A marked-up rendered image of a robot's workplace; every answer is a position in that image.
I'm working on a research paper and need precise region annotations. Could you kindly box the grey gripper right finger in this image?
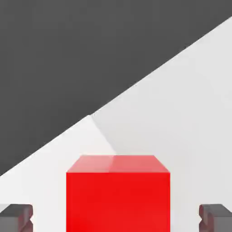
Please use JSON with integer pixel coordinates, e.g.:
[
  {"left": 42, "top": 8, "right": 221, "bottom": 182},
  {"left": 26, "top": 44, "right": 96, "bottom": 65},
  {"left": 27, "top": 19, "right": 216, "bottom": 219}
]
[{"left": 198, "top": 203, "right": 232, "bottom": 232}]

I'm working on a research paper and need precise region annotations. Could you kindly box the small red cube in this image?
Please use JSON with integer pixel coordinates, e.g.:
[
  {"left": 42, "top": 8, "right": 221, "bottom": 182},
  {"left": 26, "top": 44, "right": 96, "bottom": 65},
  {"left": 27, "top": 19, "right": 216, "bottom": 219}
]
[{"left": 66, "top": 155, "right": 171, "bottom": 232}]

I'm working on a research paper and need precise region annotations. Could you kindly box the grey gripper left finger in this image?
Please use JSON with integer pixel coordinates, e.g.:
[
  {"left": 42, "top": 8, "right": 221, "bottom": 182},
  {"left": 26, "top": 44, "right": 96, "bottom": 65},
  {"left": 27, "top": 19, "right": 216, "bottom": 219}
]
[{"left": 0, "top": 203, "right": 34, "bottom": 232}]

